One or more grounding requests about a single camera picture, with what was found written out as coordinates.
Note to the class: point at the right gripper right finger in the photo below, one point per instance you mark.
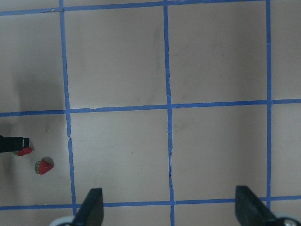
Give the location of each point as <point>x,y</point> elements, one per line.
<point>250,211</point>

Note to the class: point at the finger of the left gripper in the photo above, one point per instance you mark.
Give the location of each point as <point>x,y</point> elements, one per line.
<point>14,144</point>

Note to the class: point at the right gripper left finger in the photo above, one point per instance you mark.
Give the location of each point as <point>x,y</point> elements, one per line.
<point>91,212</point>

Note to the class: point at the red strawberry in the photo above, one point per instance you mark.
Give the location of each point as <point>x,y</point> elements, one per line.
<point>43,166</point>
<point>24,151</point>

